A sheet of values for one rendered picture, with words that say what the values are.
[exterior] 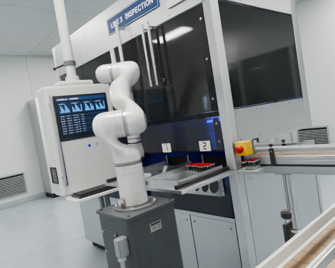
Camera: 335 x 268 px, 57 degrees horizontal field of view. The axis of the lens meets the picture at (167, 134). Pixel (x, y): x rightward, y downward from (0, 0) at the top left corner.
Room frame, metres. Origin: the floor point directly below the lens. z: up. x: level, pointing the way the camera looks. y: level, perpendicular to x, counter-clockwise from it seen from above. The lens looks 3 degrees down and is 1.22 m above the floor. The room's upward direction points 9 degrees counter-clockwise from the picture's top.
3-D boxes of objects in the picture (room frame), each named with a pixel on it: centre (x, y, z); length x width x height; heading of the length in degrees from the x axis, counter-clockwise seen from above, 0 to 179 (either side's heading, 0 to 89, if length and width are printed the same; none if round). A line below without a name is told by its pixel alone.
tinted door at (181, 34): (1.84, -0.16, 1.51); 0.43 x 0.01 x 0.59; 41
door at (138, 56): (2.18, 0.14, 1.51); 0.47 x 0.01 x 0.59; 41
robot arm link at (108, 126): (1.33, 0.22, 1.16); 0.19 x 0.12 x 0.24; 92
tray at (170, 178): (1.64, -0.05, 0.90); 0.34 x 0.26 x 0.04; 131
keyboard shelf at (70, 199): (2.10, 0.53, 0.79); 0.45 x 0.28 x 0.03; 130
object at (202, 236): (2.73, -0.03, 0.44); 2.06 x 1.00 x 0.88; 41
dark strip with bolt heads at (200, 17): (1.69, -0.28, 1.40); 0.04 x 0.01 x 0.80; 41
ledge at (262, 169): (1.62, -0.43, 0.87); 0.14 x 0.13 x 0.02; 131
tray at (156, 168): (1.97, 0.09, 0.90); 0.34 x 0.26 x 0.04; 131
